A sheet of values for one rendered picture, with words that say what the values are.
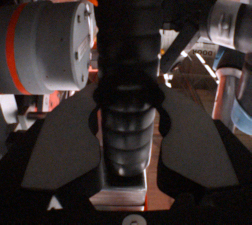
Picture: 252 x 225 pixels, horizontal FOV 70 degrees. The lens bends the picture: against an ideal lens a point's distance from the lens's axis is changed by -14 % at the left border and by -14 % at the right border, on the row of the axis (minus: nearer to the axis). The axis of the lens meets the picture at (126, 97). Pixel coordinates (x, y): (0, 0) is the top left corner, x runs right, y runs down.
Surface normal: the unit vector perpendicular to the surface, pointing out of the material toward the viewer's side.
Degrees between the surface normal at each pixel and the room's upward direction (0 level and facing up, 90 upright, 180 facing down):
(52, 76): 71
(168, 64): 91
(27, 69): 86
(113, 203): 90
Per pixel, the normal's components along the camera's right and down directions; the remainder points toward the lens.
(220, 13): -0.62, -0.06
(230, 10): -0.52, -0.28
